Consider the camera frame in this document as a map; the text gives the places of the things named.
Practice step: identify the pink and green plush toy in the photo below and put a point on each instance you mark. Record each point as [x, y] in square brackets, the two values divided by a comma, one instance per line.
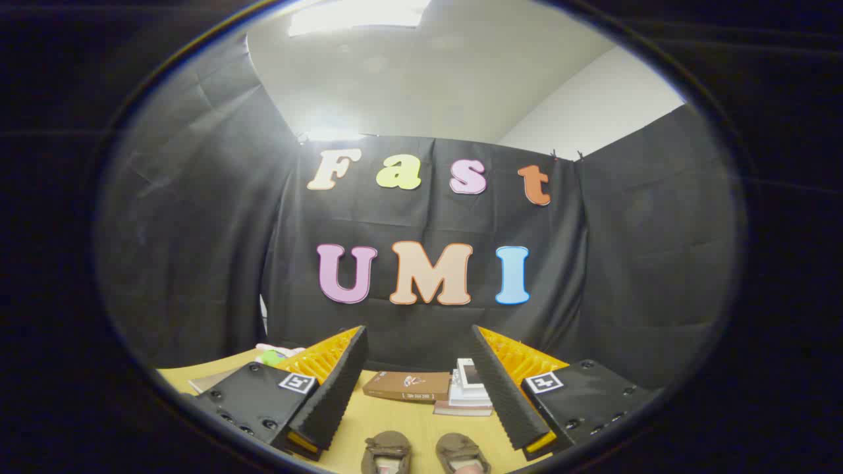
[276, 355]

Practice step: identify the beige fabric storage box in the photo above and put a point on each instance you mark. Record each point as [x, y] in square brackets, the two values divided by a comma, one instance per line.
[214, 380]

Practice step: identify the brown fuzzy shoe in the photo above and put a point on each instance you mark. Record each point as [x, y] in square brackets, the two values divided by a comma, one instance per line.
[461, 447]
[385, 447]

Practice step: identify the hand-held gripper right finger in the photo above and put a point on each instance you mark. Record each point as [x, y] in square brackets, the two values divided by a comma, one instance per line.
[504, 401]

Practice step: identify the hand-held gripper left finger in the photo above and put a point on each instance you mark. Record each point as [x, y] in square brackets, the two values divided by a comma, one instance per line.
[336, 395]

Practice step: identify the plain white book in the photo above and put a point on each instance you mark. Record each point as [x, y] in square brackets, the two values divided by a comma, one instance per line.
[464, 395]

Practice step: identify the black backdrop cloth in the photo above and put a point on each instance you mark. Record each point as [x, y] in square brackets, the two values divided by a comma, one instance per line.
[421, 224]

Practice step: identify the pale pink book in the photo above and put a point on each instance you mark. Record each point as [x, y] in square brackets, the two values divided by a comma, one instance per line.
[461, 410]

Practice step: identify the brown book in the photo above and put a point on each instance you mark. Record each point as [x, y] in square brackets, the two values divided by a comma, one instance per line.
[405, 385]

